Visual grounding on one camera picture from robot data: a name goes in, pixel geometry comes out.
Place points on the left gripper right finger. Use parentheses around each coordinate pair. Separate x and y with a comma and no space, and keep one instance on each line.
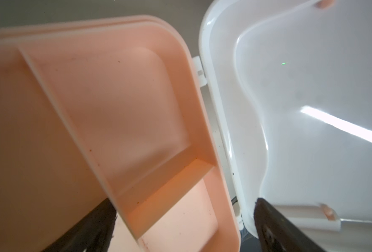
(277,233)

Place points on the pink tray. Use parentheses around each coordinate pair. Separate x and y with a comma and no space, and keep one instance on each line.
(108,109)

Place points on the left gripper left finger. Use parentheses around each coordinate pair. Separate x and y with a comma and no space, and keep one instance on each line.
(93,233)

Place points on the white box pink trim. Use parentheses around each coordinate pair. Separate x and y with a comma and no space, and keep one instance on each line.
(291,85)

